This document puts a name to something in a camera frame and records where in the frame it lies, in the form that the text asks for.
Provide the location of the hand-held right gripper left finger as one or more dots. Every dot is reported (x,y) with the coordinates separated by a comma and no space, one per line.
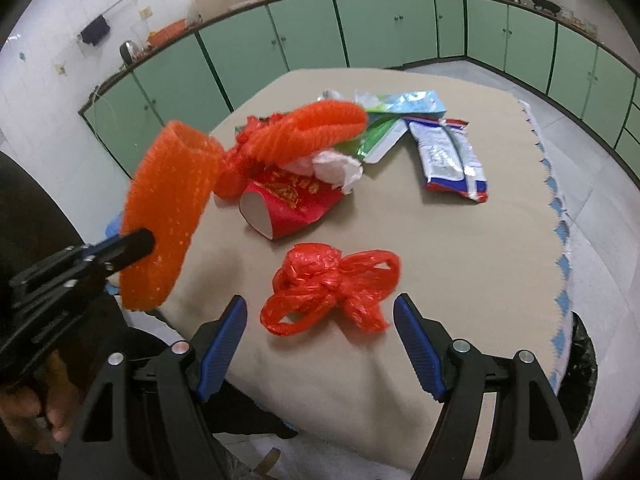
(225,350)

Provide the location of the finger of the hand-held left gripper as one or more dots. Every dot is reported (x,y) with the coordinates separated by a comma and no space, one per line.
(127,247)

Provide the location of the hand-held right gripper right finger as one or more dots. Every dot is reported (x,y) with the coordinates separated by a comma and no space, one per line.
(417,350)

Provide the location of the orange foam net sleeve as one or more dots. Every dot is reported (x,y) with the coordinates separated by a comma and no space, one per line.
(165,200)
(300,130)

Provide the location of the red plastic bag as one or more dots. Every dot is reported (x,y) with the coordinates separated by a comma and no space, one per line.
(325,285)

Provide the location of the black lined trash bin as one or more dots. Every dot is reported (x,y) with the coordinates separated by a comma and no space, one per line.
(580,375)

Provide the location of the silver red snack packet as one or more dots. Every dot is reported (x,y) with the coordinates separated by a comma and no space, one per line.
(445,160)

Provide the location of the person's left hand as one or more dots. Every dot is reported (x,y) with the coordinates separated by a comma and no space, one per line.
(55,410)

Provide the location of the table with beige cloth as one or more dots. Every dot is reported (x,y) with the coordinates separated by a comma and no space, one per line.
(450,285)

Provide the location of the red paper cup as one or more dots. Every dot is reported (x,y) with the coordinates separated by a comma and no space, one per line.
(285,205)

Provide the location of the steel kettle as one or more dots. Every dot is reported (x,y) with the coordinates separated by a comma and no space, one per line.
(129,51)

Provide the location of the white crumpled tissue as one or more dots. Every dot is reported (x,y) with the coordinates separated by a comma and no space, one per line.
(335,165)

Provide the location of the green white packet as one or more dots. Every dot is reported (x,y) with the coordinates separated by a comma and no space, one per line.
(380,140)

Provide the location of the orange plastic basin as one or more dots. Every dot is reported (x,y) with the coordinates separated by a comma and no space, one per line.
(167,32)

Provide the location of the clear plastic wrap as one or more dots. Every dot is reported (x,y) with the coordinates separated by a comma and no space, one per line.
(332,95)

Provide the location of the green base cabinets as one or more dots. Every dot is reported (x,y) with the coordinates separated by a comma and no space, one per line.
(375,25)

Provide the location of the black wok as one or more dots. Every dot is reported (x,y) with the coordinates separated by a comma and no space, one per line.
(545,1)

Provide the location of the wooden table frame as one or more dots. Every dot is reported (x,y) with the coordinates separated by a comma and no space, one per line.
(267,462)

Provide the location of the metal towel rail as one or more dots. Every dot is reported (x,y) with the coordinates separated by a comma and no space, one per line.
(120,2)

